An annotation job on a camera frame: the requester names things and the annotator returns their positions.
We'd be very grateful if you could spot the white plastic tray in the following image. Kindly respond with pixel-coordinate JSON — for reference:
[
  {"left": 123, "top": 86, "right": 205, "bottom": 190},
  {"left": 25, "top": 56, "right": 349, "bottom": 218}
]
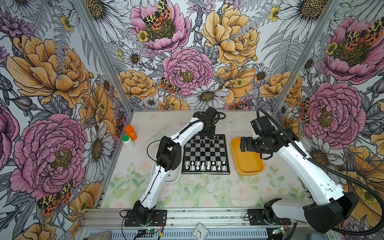
[{"left": 151, "top": 141, "right": 184, "bottom": 184}]

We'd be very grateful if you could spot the yellow plastic tray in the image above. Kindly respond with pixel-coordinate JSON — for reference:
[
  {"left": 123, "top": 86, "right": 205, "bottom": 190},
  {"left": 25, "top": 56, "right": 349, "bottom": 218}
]
[{"left": 231, "top": 138, "right": 265, "bottom": 177}]

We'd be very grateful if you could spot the white bottle green cap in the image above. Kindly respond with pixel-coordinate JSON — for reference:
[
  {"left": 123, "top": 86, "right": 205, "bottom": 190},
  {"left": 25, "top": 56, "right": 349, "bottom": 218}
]
[{"left": 122, "top": 135, "right": 135, "bottom": 149}]

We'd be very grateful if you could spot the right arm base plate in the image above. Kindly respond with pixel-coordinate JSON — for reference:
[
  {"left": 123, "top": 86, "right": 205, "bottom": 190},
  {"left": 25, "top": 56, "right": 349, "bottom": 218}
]
[{"left": 244, "top": 209, "right": 291, "bottom": 226}]

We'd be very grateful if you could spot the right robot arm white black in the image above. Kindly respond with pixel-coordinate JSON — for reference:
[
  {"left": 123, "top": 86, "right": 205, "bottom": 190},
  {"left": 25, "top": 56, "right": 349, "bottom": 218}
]
[{"left": 240, "top": 116, "right": 359, "bottom": 234}]

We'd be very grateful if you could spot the small white clock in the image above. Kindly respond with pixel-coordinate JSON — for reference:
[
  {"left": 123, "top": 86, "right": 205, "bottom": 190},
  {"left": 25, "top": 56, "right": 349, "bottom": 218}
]
[{"left": 193, "top": 223, "right": 209, "bottom": 240}]

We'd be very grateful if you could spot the left black corrugated cable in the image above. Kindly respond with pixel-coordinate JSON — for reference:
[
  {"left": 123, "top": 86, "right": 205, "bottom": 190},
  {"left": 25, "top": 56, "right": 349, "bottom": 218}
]
[{"left": 119, "top": 111, "right": 227, "bottom": 217}]

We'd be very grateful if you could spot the aluminium frame rail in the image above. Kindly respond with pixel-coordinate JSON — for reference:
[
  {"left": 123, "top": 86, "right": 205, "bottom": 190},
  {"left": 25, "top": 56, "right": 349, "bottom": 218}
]
[{"left": 77, "top": 206, "right": 334, "bottom": 230}]

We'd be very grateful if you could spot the black white chess board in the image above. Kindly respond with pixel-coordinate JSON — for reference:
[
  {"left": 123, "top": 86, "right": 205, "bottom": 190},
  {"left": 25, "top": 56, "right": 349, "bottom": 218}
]
[{"left": 182, "top": 134, "right": 230, "bottom": 175}]

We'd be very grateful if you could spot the orange bottle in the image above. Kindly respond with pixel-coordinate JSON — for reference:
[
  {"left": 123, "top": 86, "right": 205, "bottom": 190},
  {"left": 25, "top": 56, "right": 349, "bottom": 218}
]
[{"left": 124, "top": 125, "right": 138, "bottom": 141}]

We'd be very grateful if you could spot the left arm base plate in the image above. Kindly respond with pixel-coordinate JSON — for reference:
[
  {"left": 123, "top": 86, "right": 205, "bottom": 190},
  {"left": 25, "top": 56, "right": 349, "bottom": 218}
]
[{"left": 123, "top": 210, "right": 168, "bottom": 227}]

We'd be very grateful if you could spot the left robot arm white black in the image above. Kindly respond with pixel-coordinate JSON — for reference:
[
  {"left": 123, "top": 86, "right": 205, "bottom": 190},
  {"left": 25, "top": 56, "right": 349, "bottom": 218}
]
[{"left": 132, "top": 107, "right": 226, "bottom": 225}]

